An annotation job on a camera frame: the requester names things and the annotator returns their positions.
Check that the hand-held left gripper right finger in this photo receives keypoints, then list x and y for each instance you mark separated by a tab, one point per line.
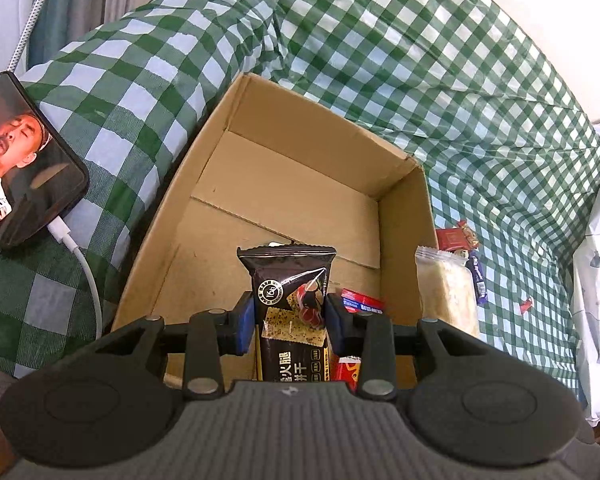
333	321

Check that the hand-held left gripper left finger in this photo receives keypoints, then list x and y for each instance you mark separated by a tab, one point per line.
247	321

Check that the black snack packet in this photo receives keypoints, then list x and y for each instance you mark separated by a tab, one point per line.
291	355

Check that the pale rice cracker packet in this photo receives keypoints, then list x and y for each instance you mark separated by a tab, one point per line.
447	290

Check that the purple candy packet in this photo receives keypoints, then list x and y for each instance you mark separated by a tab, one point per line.
479	280

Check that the cardboard box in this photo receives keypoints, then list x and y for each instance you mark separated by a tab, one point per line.
290	175

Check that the red and blue snack packet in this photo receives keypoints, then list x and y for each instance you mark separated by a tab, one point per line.
363	302

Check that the dark red square packet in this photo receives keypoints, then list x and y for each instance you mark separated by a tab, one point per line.
449	240

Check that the red twisted candy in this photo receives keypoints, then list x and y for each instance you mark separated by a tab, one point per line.
468	232

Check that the small red wrapper scrap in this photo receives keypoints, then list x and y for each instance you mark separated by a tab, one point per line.
526	304

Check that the green checked cloth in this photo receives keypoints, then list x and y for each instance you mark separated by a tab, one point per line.
380	60

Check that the black smartphone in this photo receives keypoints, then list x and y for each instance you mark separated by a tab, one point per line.
30	160

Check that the garment steamer with hanger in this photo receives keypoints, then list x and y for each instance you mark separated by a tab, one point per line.
80	20

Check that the white window frame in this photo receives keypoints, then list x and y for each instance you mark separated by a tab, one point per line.
6	10

